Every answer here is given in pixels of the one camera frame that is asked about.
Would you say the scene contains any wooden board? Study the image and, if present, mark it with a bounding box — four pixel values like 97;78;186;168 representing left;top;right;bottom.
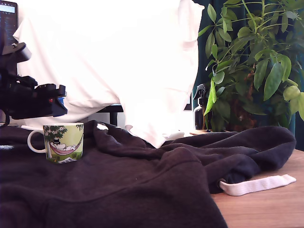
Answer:
189;129;231;137

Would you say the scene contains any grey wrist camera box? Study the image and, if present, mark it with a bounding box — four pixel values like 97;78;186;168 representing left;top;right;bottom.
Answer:
10;42;33;64

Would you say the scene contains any green cartoon print mug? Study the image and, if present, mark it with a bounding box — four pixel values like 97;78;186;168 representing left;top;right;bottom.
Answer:
27;122;85;165

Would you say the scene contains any black monitor stand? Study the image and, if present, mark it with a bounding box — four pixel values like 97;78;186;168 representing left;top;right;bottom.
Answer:
95;104;125;128

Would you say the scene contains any dark hooded sweatshirt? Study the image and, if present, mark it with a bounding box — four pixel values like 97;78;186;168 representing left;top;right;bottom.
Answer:
0;120;297;228

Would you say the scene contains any white flat drawstring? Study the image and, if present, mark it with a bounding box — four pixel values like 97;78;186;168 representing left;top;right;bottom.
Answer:
219;174;297;197

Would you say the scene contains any white draped cloth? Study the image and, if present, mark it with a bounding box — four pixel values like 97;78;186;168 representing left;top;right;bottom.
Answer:
13;0;205;149

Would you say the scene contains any green leafy houseplant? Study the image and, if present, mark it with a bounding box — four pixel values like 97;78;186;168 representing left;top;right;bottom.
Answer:
198;0;304;133

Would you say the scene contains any dark spray bottle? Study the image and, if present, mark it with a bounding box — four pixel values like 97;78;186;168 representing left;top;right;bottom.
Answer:
193;84;212;131

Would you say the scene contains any black computer monitor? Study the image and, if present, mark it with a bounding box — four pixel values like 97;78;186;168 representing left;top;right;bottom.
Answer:
0;0;19;72

